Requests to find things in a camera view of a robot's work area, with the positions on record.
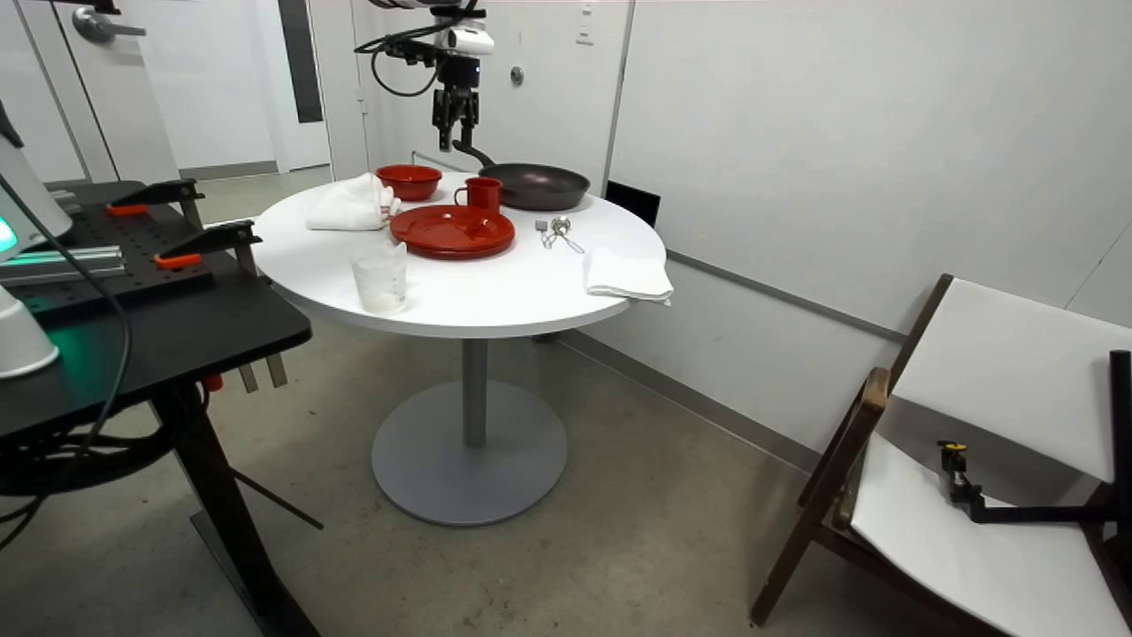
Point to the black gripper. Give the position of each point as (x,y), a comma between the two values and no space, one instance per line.
(457,81)

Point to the white cloth with red print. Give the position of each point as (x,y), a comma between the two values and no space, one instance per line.
(353,207)

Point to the red plate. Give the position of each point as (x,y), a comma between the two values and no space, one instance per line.
(451,236)

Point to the red bowl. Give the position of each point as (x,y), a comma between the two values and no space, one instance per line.
(410,181)

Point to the black frying pan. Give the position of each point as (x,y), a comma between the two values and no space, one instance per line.
(538,185)

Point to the metal fork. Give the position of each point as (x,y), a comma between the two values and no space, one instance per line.
(548,231)

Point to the metal spoon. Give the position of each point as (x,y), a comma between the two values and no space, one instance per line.
(565,224)

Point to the translucent plastic cup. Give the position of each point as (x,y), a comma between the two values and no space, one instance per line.
(379,278)

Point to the plain white folded napkin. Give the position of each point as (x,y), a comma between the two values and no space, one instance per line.
(625,266)

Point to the large black orange clamp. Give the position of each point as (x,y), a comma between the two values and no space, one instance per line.
(209,237)

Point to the small black orange clamp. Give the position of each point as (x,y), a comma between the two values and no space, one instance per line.
(158,193)

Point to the black desk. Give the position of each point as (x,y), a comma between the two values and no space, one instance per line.
(180,331)

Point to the grey angled panel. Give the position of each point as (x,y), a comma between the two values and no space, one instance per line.
(23,195)

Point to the white dome base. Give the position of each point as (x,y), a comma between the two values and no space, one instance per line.
(20,338)

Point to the wooden chair white cushions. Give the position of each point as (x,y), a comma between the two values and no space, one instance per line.
(1002,365)

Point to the round metal wall knob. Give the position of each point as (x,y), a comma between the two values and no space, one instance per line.
(513,76)

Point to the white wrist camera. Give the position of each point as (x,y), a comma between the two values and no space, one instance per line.
(473,40)

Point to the black wall box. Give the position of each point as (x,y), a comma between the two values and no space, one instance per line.
(634,198)

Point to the round white pedestal table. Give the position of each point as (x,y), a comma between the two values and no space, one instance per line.
(474,407)

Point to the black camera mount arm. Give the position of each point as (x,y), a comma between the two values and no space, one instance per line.
(1038,514)

